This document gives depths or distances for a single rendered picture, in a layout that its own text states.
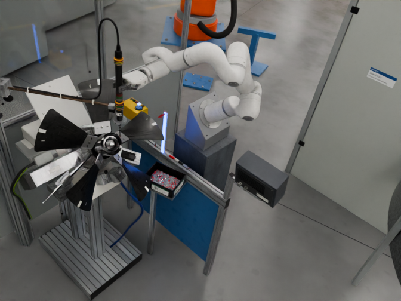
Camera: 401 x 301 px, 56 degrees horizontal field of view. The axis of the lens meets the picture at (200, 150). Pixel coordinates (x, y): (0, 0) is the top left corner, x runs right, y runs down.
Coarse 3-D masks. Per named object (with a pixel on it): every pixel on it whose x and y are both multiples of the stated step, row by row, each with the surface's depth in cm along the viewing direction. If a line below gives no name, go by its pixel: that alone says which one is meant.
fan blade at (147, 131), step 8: (144, 112) 225; (136, 120) 219; (144, 120) 221; (152, 120) 223; (128, 128) 212; (136, 128) 213; (144, 128) 216; (152, 128) 219; (128, 136) 207; (136, 136) 209; (144, 136) 212; (152, 136) 215; (160, 136) 218
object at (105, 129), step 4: (96, 124) 200; (100, 124) 200; (104, 124) 200; (108, 124) 199; (96, 128) 200; (100, 128) 200; (104, 128) 199; (108, 128) 199; (96, 132) 200; (100, 132) 200; (104, 132) 199; (108, 132) 199
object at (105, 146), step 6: (102, 138) 192; (108, 138) 195; (114, 138) 197; (120, 138) 199; (96, 144) 196; (102, 144) 192; (108, 144) 195; (114, 144) 197; (120, 144) 198; (90, 150) 200; (96, 150) 201; (102, 150) 193; (108, 150) 195; (114, 150) 197; (120, 150) 198; (96, 156) 201; (108, 156) 205
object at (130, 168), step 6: (126, 162) 209; (126, 168) 203; (132, 168) 211; (132, 174) 206; (138, 174) 213; (144, 174) 219; (132, 180) 204; (138, 180) 209; (132, 186) 202; (138, 186) 206; (144, 186) 212; (138, 192) 205; (144, 192) 210; (138, 198) 203
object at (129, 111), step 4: (128, 100) 251; (136, 100) 252; (124, 104) 248; (128, 104) 248; (132, 104) 249; (136, 104) 249; (124, 108) 249; (128, 108) 246; (132, 108) 246; (144, 108) 247; (124, 112) 251; (128, 112) 248; (132, 112) 244; (136, 112) 243; (128, 116) 250; (132, 116) 247
